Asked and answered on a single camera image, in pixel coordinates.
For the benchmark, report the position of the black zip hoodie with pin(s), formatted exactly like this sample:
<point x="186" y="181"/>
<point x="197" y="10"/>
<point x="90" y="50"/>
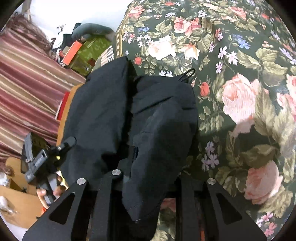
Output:
<point x="116" y="109"/>

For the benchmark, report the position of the person left hand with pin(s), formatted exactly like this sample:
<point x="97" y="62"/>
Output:
<point x="58" y="191"/>

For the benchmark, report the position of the brown cardboard box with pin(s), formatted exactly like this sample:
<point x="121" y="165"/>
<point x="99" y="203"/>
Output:
<point x="21" y="197"/>

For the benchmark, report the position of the striped red curtain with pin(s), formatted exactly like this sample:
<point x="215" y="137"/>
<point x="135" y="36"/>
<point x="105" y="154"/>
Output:
<point x="32" y="85"/>

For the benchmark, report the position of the green patterned box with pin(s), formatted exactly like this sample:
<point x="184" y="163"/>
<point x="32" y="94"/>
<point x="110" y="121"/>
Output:
<point x="86" y="57"/>

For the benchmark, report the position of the orange box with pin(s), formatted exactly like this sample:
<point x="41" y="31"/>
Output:
<point x="70" y="52"/>

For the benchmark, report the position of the grey cloth bundle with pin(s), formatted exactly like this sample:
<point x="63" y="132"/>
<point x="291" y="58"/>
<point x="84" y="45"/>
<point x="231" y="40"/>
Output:
<point x="85" y="31"/>

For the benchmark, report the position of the floral green bedspread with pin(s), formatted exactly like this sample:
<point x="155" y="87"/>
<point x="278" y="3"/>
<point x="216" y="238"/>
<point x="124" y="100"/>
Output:
<point x="244" y="57"/>

